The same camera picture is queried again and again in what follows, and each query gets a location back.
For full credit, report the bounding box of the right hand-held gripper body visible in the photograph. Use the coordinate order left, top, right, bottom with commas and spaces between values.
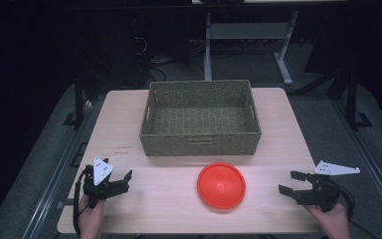
292, 160, 361, 213

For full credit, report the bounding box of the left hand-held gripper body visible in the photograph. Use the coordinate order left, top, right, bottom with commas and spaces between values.
82, 156, 130, 210

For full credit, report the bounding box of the person's left hand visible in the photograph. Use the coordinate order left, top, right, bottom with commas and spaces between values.
77, 194, 106, 239

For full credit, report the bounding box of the person's right hand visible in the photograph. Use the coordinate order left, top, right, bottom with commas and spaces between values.
302, 200, 351, 239

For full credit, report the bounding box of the orange round plate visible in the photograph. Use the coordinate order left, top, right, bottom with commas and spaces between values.
196, 161, 247, 210

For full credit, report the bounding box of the black metal stand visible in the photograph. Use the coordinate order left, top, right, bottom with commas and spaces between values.
62, 68, 95, 129
343, 70, 374, 131

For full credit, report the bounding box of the green woven basket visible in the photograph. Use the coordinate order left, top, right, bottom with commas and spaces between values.
138, 79, 263, 157

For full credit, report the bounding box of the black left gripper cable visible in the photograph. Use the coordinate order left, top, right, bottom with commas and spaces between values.
72, 168, 92, 238

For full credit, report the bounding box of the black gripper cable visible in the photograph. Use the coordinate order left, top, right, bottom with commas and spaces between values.
327, 179, 381, 239
72, 168, 92, 238

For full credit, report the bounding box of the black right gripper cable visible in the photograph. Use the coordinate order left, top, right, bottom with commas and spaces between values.
327, 179, 381, 239

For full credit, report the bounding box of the metal floor rail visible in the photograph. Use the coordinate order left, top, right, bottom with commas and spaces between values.
330, 99, 382, 231
22, 95, 107, 239

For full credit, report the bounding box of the tangle of floor cables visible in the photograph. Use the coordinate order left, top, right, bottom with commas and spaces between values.
131, 35, 207, 84

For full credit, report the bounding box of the white metal desk frame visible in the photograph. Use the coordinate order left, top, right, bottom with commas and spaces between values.
203, 9, 300, 87

